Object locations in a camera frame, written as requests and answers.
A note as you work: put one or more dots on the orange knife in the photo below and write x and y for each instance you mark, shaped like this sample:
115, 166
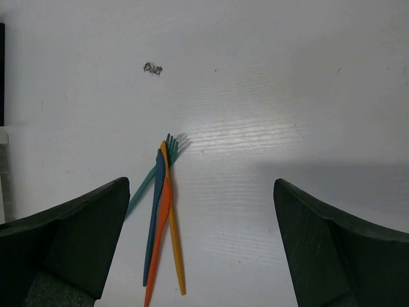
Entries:
164, 210

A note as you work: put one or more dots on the yellow knife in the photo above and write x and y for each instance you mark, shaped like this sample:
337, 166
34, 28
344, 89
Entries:
175, 238

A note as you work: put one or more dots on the white utensil caddy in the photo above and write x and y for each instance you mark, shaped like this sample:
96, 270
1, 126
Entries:
6, 179

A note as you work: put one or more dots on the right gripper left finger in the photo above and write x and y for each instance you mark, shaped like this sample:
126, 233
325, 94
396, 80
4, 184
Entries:
62, 256

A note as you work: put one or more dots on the black utensil caddy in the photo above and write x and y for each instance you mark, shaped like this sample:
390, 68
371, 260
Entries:
2, 69

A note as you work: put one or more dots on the teal fork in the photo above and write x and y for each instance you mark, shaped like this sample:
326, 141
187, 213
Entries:
172, 150

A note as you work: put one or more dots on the dark blue knife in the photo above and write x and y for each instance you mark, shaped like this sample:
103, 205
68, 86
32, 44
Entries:
160, 172

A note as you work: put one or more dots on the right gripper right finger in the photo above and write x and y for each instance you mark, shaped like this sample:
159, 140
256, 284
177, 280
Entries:
338, 259

